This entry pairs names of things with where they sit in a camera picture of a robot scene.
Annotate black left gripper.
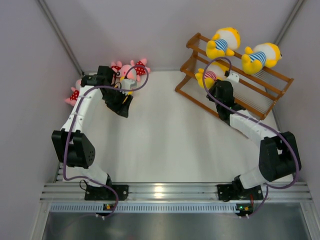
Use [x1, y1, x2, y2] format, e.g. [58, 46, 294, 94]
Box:
[101, 86, 133, 118]

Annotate yellow plush red stripes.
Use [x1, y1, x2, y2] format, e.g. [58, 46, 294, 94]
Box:
[195, 62, 229, 89]
[120, 76, 133, 104]

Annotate pink plush red dotted dress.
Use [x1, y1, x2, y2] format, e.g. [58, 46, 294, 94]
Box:
[110, 58, 151, 82]

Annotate yellow plush blue stripes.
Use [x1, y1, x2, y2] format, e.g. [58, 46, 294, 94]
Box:
[241, 42, 282, 75]
[205, 27, 241, 59]

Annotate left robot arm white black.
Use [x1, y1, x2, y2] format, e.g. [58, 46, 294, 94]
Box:
[51, 65, 137, 200]

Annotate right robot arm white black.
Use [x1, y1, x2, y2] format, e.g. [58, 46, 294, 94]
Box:
[206, 80, 302, 199]

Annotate brown wooden shelf rack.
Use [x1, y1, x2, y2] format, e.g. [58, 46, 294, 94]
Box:
[174, 32, 294, 120]

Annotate pink plush upside down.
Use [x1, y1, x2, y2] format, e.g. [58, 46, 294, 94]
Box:
[64, 79, 82, 106]

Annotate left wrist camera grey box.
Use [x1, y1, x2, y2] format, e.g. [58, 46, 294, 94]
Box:
[121, 78, 137, 90]

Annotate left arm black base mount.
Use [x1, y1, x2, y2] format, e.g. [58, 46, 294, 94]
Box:
[84, 184, 129, 201]

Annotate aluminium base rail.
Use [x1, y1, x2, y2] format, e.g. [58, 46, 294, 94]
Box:
[40, 182, 313, 203]

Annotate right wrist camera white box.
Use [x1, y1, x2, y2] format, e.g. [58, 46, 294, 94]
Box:
[225, 71, 240, 83]

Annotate grey slotted cable duct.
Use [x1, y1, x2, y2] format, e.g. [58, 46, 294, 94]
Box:
[48, 202, 303, 213]

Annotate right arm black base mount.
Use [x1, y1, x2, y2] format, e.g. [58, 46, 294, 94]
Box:
[216, 174, 268, 202]

